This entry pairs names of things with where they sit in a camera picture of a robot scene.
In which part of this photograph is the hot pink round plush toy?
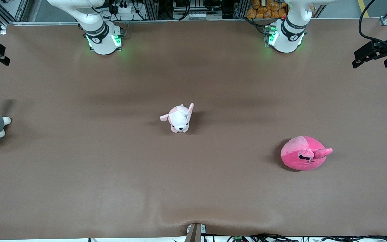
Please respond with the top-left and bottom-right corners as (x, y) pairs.
(280, 136), (333, 171)

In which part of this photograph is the bag of orange items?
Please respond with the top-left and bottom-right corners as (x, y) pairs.
(246, 0), (315, 19)

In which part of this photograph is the white power strip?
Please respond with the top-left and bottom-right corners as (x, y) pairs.
(173, 12), (222, 20)

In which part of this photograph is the pale pink white plush dog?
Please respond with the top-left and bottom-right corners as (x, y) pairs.
(160, 103), (194, 133)

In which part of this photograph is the brown table mat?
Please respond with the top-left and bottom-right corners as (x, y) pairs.
(0, 18), (387, 240)

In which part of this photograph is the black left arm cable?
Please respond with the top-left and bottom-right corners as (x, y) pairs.
(358, 0), (387, 43)

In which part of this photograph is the aluminium table frame rail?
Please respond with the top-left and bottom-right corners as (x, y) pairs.
(0, 18), (268, 27)

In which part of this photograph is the black cable bundle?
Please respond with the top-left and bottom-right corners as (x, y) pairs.
(227, 234), (387, 242)

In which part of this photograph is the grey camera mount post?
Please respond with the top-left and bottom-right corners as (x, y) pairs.
(184, 223), (207, 242)

